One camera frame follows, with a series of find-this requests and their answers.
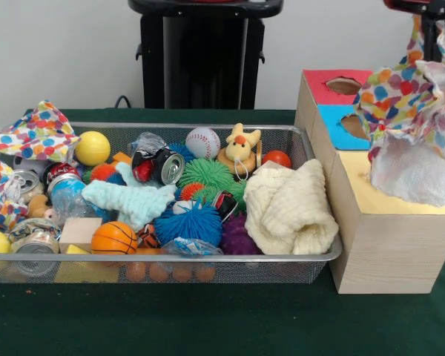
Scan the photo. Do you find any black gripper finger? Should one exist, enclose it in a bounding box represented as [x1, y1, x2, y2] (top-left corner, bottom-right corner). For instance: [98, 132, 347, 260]
[422, 9, 441, 62]

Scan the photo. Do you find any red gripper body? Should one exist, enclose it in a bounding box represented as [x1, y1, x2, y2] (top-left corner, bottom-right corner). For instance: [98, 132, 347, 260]
[383, 0, 431, 8]

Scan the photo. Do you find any polka dot cloth white backing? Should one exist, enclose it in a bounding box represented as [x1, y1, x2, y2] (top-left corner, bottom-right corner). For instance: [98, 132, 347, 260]
[354, 14, 445, 212]

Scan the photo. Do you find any cream muslin cloth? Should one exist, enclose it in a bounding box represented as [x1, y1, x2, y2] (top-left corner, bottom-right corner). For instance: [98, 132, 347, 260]
[243, 158, 339, 256]

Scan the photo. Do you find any wooden box with three holes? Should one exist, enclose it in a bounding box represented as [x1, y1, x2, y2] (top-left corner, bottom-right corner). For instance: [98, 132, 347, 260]
[294, 68, 445, 294]

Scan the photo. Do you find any silver mesh bin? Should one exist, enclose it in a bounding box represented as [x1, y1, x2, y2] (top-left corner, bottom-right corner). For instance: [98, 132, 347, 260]
[0, 122, 343, 285]

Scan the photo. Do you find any yellow plush chick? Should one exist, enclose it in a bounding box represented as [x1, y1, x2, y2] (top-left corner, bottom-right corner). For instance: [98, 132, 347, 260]
[217, 122, 263, 177]

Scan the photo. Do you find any white toy baseball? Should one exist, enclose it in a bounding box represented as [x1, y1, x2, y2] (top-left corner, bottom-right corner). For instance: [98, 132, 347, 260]
[185, 127, 222, 160]

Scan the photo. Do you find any green spiky puffer ball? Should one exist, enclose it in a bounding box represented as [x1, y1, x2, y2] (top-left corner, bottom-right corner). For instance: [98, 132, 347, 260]
[177, 158, 235, 190]

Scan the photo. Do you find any blue spiky puffer ball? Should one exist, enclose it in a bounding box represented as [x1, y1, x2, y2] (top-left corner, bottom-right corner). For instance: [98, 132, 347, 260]
[154, 200, 223, 248]

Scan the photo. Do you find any light blue muslin cloth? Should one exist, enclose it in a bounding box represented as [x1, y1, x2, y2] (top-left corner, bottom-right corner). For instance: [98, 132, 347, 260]
[81, 162, 177, 231]

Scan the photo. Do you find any yellow ball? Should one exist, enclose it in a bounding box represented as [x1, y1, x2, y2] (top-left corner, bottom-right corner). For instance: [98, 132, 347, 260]
[74, 131, 111, 167]

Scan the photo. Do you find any dark green table cloth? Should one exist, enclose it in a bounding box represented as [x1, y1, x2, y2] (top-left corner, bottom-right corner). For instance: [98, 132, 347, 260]
[0, 107, 445, 356]

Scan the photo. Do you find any orange toy basketball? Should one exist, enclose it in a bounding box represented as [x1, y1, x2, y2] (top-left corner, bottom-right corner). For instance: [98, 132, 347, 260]
[90, 221, 139, 256]

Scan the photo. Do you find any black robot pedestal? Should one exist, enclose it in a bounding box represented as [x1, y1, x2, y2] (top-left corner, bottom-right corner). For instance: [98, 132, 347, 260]
[128, 0, 287, 110]

